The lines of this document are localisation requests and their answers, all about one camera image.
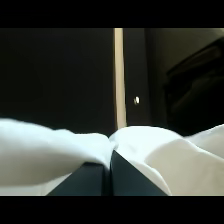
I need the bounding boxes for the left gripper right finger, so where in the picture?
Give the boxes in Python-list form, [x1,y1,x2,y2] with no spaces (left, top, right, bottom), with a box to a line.
[110,149,169,197]

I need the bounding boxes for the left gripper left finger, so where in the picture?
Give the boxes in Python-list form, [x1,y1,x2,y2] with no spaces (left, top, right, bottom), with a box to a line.
[46,161,112,197]

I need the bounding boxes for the white garment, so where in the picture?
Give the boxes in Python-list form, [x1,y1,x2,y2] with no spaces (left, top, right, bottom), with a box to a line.
[0,117,224,197]

